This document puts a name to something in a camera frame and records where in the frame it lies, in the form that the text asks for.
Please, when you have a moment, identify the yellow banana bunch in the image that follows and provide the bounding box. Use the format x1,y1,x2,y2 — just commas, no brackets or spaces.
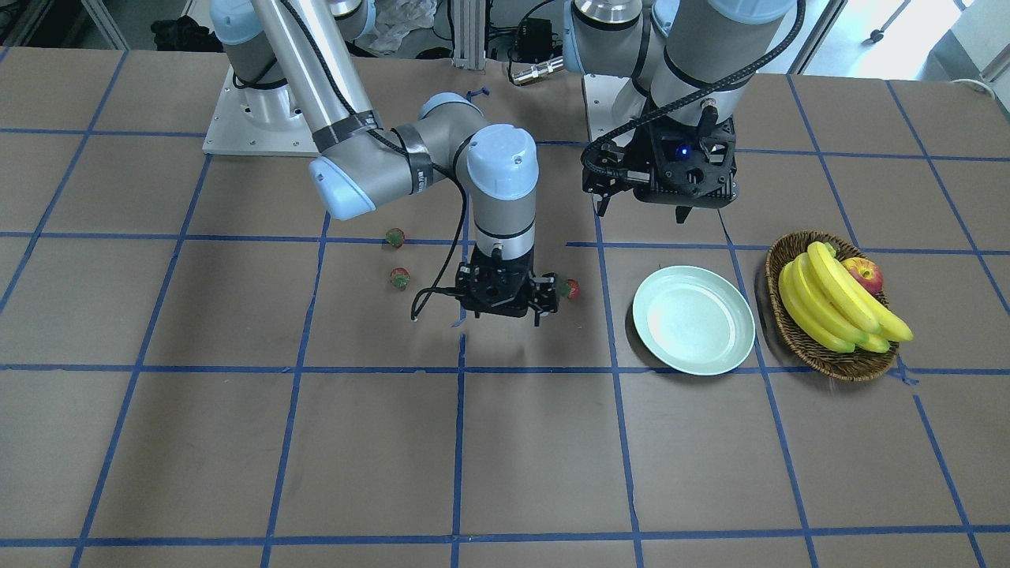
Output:
776,241,914,353

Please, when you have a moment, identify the light green plate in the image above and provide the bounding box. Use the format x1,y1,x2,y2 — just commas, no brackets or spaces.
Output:
631,265,755,376

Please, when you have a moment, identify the black power adapter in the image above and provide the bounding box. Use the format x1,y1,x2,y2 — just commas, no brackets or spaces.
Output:
512,18,556,64

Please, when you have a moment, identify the red strawberry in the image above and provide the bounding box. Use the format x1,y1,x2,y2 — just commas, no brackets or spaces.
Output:
558,279,581,301
383,227,406,249
389,267,411,291

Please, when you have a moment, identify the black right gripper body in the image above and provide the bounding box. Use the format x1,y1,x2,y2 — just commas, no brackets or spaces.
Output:
455,249,559,319

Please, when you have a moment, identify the brown wicker basket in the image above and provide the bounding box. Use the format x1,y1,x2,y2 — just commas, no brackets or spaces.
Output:
758,230,914,382

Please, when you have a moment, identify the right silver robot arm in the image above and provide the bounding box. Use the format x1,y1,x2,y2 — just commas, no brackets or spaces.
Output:
209,1,559,319

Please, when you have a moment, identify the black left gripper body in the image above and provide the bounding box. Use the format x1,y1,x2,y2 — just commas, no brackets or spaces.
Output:
583,118,737,209

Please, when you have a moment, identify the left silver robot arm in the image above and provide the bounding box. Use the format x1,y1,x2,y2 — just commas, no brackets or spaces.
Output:
563,1,806,223

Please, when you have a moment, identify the red yellow apple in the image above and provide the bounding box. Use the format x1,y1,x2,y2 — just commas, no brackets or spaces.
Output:
843,256,884,296

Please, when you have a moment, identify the aluminium frame post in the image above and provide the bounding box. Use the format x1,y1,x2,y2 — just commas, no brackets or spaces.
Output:
447,1,488,72

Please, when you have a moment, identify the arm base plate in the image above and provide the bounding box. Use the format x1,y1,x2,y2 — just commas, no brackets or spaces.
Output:
583,74,646,141
203,69,319,158

